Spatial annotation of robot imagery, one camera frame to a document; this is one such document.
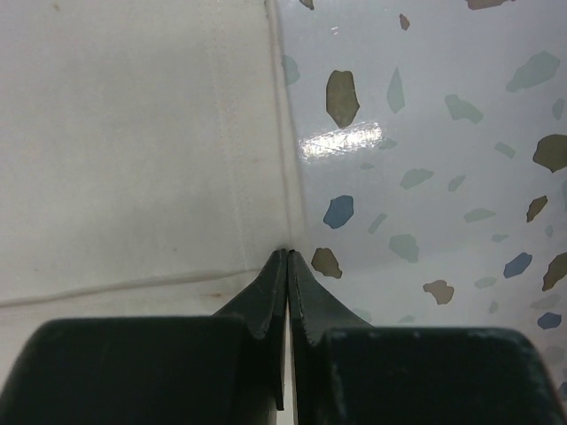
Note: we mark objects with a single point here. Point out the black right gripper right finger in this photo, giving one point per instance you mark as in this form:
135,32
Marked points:
346,371

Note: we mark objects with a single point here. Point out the cream white t shirt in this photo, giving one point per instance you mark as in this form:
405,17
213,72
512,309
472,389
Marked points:
148,163

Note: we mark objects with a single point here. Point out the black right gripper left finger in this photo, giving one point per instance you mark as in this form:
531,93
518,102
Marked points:
226,368

